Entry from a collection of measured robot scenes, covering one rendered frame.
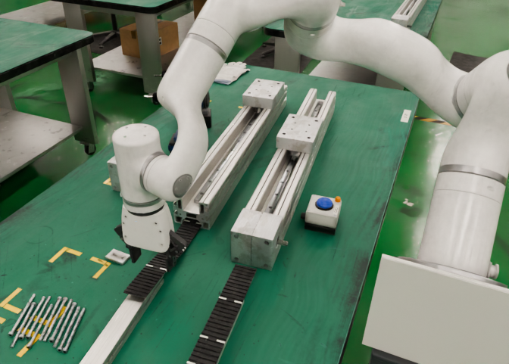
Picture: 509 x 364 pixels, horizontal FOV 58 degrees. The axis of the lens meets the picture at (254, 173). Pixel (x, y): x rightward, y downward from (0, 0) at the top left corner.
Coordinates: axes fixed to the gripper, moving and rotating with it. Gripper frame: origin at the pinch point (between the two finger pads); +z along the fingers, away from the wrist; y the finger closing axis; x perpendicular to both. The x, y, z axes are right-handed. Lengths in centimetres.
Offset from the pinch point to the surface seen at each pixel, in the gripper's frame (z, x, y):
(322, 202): -1.1, 30.9, 31.6
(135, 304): 3.3, -10.1, 0.8
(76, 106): 49, 146, -133
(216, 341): 2.9, -13.5, 20.0
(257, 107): -2, 77, 0
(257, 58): 83, 355, -84
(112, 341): 3.3, -19.3, 1.2
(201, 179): -0.1, 31.8, -2.1
